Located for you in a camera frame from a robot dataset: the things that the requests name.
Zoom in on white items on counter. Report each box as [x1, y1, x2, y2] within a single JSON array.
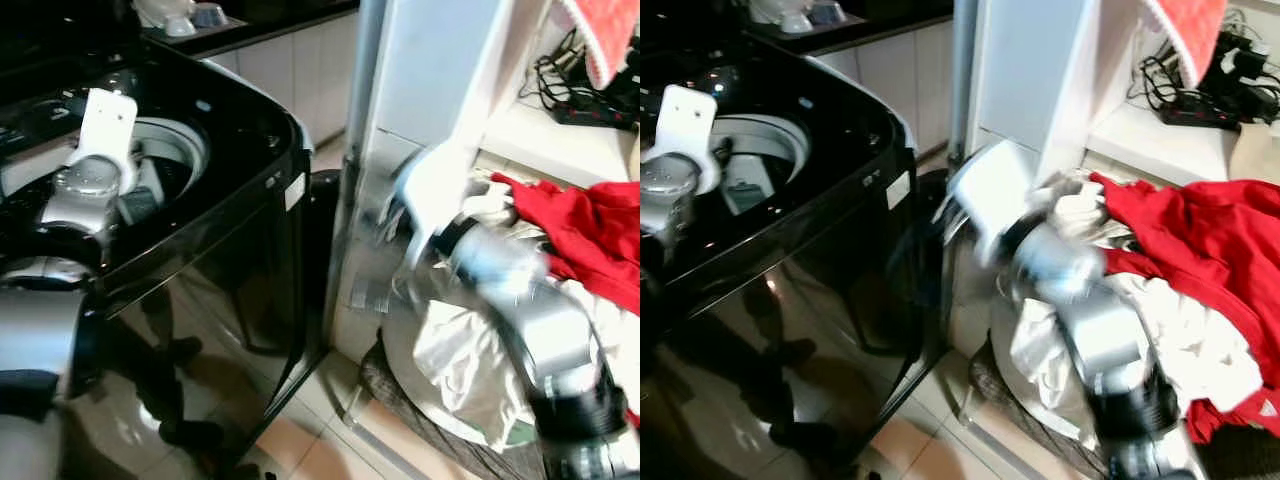
[[745, 0, 851, 37], [133, 0, 233, 39]]

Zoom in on black cable bundle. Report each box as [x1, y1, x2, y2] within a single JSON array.
[[1128, 8, 1280, 127], [528, 28, 641, 113]]

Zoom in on white cabinet with dark counter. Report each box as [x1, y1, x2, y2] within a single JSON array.
[[140, 0, 363, 151], [750, 0, 957, 153]]

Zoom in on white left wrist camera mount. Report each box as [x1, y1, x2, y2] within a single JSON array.
[[655, 84, 723, 196], [65, 88, 139, 193]]

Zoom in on grey upright pipe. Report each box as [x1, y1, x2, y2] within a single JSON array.
[[945, 0, 983, 167], [343, 0, 391, 163]]

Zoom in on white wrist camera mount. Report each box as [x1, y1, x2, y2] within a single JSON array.
[[655, 84, 723, 196], [393, 140, 483, 271], [945, 140, 1048, 267], [65, 88, 139, 193]]

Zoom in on black power strip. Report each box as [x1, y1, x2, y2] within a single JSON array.
[[550, 95, 641, 132], [1158, 100, 1247, 132]]

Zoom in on white shelf unit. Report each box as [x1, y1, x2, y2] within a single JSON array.
[[330, 0, 641, 367], [950, 0, 1280, 363]]

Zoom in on small white crumpled cloth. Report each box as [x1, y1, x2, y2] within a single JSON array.
[[1040, 172, 1109, 239], [462, 172, 517, 227]]

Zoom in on red and white hanging cloth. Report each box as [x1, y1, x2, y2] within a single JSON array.
[[557, 0, 641, 91], [1140, 0, 1230, 89]]

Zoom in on dark woven laundry basket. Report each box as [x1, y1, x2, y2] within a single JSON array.
[[358, 338, 561, 480], [965, 342, 1280, 480]]

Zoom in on red garment with white logo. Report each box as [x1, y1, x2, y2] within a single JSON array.
[[1185, 383, 1280, 443]]

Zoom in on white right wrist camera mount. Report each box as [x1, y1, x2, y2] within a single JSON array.
[[945, 140, 1048, 267], [393, 140, 483, 271]]

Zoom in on black top-load washing machine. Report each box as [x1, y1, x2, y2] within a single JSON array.
[[0, 0, 319, 480], [640, 30, 953, 480]]

